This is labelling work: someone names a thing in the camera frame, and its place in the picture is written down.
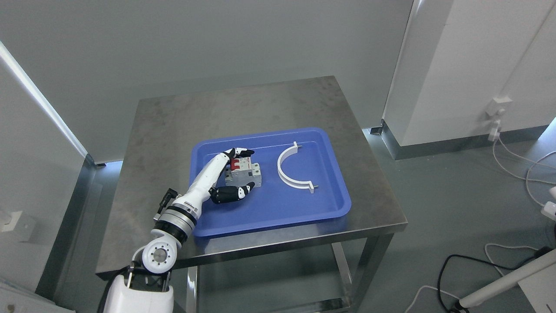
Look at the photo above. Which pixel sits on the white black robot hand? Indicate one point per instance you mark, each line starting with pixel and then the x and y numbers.
pixel 204 186

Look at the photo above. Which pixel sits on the white red circuit breaker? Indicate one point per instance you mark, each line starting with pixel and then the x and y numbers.
pixel 242 171

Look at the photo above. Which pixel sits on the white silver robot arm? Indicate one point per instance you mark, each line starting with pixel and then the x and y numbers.
pixel 143 285

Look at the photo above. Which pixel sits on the stainless steel table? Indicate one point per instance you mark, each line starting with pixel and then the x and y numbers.
pixel 158 158

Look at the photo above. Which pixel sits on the white curved pipe clamp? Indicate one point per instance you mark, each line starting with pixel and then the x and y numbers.
pixel 287 175

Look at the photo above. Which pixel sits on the blue plastic tray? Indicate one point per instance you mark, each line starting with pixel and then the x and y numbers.
pixel 274 204

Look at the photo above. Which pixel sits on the white pole stand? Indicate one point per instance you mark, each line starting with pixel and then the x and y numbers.
pixel 506 282

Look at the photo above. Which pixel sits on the white wall outlet left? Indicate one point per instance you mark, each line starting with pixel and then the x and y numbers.
pixel 16 226

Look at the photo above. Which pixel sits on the white wall socket plug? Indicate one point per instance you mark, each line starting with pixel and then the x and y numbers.
pixel 495 111

